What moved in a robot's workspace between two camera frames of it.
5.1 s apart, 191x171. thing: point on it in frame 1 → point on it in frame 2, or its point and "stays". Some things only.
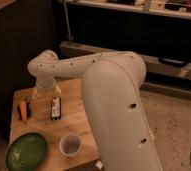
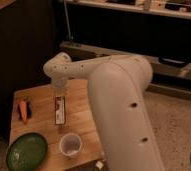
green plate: (26, 152) stays
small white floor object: (99, 164) stays
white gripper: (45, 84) → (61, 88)
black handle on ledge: (171, 62) stays
